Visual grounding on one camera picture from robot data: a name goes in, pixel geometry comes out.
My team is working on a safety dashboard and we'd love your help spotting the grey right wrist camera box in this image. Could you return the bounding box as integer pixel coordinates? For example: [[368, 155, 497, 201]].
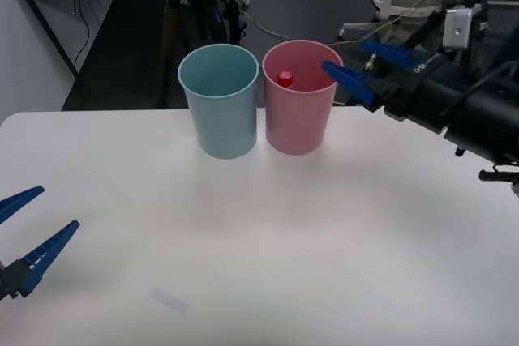
[[440, 5, 474, 53]]

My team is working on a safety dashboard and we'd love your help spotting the black tripod stand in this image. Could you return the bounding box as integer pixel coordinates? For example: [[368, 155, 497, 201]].
[[161, 0, 249, 109]]

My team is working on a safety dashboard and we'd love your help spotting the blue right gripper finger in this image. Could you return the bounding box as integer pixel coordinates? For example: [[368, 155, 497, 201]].
[[362, 39, 419, 68], [320, 60, 375, 109]]

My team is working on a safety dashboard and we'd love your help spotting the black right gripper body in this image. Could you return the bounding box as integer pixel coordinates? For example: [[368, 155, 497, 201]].
[[363, 51, 456, 135]]

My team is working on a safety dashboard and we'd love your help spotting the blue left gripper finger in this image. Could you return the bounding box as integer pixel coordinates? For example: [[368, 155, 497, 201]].
[[15, 219, 81, 299], [0, 185, 46, 226]]

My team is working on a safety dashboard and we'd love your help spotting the pale blue plastic bin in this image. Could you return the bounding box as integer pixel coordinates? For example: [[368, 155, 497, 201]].
[[177, 43, 260, 160]]

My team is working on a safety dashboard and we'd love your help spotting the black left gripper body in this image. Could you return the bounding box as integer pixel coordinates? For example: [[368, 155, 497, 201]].
[[0, 259, 22, 303]]

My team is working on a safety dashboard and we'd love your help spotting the pink plastic bin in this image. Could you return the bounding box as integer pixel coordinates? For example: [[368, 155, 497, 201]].
[[261, 40, 342, 156]]

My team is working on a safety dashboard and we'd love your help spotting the black hanging cable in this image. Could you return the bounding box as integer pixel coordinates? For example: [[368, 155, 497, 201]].
[[71, 0, 91, 76]]

